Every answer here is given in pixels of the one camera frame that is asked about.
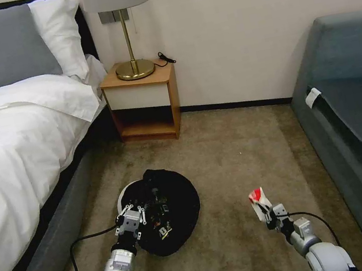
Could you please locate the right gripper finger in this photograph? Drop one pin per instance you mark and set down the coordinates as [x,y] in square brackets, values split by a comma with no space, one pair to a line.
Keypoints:
[268,215]
[259,206]

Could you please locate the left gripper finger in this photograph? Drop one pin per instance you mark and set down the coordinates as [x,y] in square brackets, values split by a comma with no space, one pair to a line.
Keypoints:
[124,212]
[143,215]

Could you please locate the red and white wrapper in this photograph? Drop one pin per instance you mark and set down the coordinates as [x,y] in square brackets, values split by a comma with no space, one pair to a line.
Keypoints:
[257,195]

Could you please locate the white round trash bin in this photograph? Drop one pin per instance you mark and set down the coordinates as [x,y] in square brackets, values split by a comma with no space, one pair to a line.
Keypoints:
[125,191]

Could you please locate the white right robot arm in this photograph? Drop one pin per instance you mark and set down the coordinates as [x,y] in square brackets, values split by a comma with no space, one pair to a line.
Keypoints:
[323,255]

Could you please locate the black baseboard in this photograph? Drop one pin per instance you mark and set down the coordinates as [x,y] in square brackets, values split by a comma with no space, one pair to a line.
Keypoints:
[231,101]

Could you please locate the wooden nightstand with white drawer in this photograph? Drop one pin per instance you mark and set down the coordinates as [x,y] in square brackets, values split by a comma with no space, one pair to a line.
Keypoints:
[139,97]

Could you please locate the white sofa tag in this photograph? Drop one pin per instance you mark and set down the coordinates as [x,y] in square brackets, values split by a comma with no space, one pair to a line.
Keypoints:
[312,97]

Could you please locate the white duvet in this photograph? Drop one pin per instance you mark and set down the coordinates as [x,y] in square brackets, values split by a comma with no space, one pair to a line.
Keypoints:
[11,148]

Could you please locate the blue-grey sofa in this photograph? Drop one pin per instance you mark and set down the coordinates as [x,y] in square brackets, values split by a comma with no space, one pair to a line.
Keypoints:
[354,105]

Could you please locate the white bed sheet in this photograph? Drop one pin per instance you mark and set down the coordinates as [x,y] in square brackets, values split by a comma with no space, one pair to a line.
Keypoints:
[96,68]

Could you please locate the black headboard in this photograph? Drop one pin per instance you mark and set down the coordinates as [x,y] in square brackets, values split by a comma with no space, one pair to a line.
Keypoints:
[87,36]

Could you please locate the white pillow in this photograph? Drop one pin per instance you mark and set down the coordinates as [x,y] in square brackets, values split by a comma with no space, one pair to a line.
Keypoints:
[61,34]

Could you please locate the large grey pillow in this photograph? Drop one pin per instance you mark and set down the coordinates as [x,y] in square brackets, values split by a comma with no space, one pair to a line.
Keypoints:
[1,48]

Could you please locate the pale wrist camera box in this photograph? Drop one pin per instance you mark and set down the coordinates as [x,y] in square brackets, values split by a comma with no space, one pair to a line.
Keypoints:
[132,219]
[279,210]

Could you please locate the grey upholstered bed frame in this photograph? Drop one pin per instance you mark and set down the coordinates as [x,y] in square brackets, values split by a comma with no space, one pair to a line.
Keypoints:
[37,252]

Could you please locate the grey wall switch panel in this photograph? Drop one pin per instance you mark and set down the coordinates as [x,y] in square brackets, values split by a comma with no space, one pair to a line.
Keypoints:
[113,16]

